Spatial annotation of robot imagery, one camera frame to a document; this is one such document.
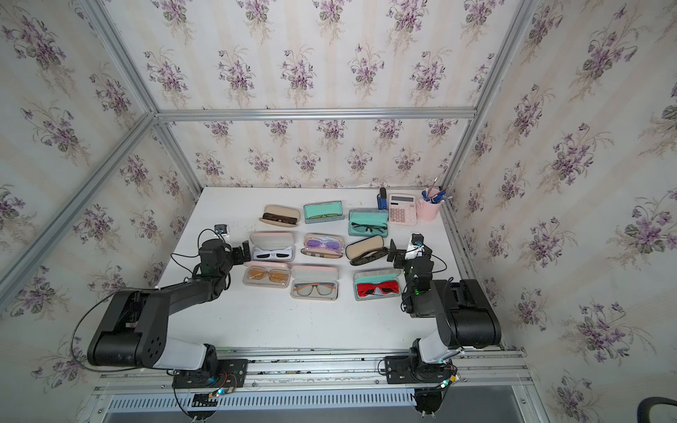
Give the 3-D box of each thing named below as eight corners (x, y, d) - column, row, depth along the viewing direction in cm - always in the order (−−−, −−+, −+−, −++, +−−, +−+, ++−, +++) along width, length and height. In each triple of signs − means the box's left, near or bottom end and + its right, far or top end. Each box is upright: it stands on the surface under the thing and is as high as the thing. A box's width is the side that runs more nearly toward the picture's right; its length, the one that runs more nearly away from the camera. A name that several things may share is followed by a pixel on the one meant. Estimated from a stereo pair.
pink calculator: (389, 225, 110) (391, 219, 107) (385, 199, 119) (387, 193, 116) (419, 225, 110) (421, 219, 107) (412, 199, 119) (414, 193, 116)
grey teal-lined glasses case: (303, 226, 109) (302, 220, 106) (305, 206, 116) (304, 200, 113) (344, 226, 109) (344, 220, 106) (343, 206, 116) (344, 200, 113)
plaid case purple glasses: (301, 261, 98) (300, 256, 95) (304, 238, 105) (303, 232, 101) (344, 262, 98) (344, 256, 95) (343, 238, 105) (344, 232, 102)
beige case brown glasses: (261, 224, 110) (259, 219, 107) (267, 208, 115) (265, 204, 113) (297, 227, 109) (296, 223, 106) (301, 212, 114) (300, 207, 112)
